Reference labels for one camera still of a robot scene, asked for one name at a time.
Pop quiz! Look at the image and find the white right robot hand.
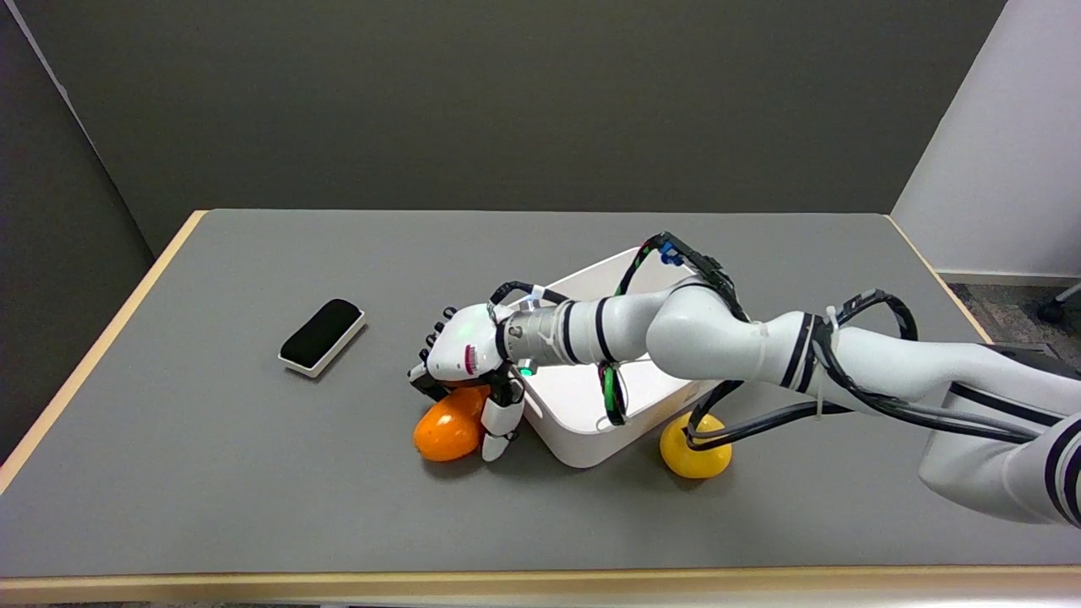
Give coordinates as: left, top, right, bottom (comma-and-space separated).
407, 305, 527, 464

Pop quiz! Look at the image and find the orange mango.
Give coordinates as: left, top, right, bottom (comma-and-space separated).
413, 384, 493, 463

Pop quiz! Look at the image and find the black eraser with white base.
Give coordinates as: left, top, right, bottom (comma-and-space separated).
278, 297, 367, 378

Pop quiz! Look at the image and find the white plastic storage bin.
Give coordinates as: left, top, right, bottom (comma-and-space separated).
507, 246, 729, 470

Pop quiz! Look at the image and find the yellow pear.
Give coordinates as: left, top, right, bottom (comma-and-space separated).
660, 411, 733, 480

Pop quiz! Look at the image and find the short black wrist cable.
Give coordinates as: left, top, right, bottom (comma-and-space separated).
488, 280, 572, 310

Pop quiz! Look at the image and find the green and black cable loop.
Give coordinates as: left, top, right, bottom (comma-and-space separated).
597, 361, 631, 428

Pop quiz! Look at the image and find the long black cable bundle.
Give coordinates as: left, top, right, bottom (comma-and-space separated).
615, 231, 1048, 453

